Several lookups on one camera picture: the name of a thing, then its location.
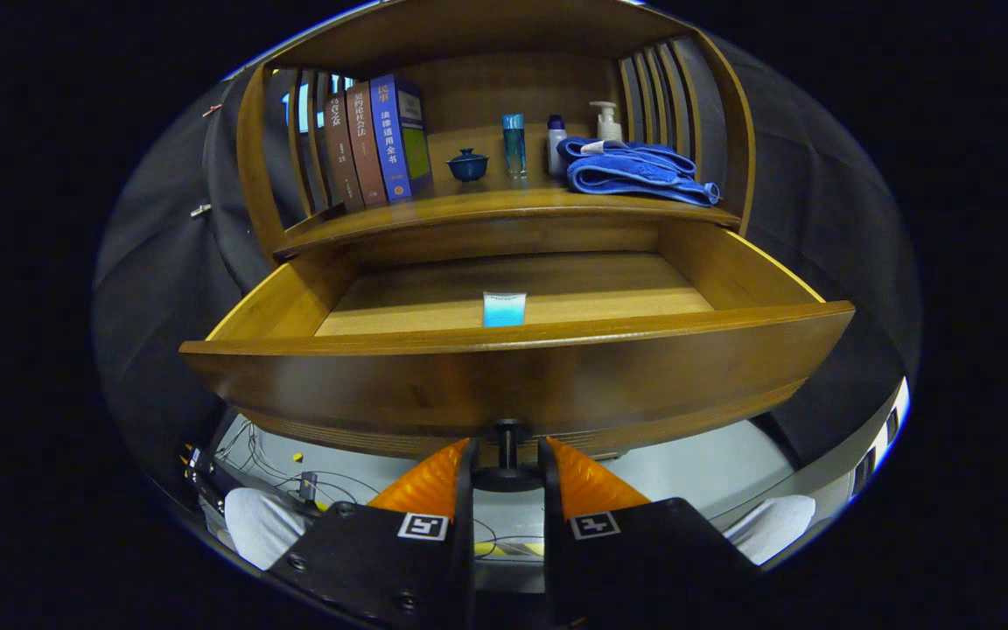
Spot black box with orange wires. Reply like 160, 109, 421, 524
180, 444, 229, 513

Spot wooden cabinet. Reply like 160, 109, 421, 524
235, 0, 757, 263

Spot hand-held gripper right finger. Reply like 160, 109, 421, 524
539, 436, 759, 630

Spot light blue tube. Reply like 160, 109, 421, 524
482, 291, 528, 328

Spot thin floor cables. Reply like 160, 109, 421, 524
215, 420, 382, 510

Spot black backdrop cloth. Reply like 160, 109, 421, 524
93, 35, 921, 491

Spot dark brown book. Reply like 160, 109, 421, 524
322, 83, 365, 211

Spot thick blue book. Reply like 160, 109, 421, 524
369, 73, 433, 204

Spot wooden countertop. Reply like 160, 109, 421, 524
285, 122, 741, 255

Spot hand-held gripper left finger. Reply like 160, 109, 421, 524
268, 437, 477, 630

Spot reddish brown book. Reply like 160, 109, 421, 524
345, 80, 389, 207

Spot folded blue towel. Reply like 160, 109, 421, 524
556, 136, 722, 207

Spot yellow black floor tape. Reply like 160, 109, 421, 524
473, 541, 549, 558

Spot wooden drawer with black knob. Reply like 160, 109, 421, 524
178, 219, 857, 493

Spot teal bottle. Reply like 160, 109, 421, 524
502, 113, 528, 179

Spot small blue lidded bowl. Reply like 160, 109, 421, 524
446, 148, 490, 183

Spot white pump bottle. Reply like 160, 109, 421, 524
590, 101, 624, 143

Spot white bottle with blue cap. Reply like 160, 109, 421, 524
546, 115, 569, 176

